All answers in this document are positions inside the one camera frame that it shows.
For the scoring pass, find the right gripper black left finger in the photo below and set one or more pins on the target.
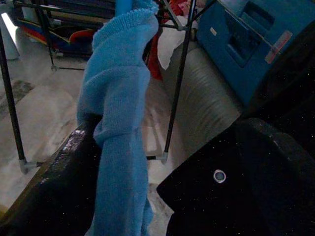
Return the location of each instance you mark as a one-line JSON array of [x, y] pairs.
[[54, 191]]

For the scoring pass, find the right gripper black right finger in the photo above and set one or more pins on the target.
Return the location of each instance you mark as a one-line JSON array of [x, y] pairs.
[[246, 196]]

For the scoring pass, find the blue terry towel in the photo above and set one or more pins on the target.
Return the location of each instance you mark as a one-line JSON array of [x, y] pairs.
[[118, 98]]

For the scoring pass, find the grey-green leather sofa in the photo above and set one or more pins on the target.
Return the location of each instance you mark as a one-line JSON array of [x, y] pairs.
[[206, 98]]

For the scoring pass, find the black garment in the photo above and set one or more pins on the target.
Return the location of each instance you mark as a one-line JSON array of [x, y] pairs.
[[290, 86]]

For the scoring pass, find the black metal drying rack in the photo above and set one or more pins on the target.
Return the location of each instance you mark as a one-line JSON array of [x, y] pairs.
[[176, 98]]

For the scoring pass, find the blue hard suitcase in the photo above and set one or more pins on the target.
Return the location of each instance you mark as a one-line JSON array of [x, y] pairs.
[[221, 49]]

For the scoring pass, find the multicoloured fabric item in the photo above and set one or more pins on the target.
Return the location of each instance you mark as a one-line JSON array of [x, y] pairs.
[[78, 37]]

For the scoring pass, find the red cloth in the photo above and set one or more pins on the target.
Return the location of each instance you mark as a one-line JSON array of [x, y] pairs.
[[155, 64]]

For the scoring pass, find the white cloth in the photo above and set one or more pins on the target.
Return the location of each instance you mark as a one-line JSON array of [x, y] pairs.
[[169, 44]]

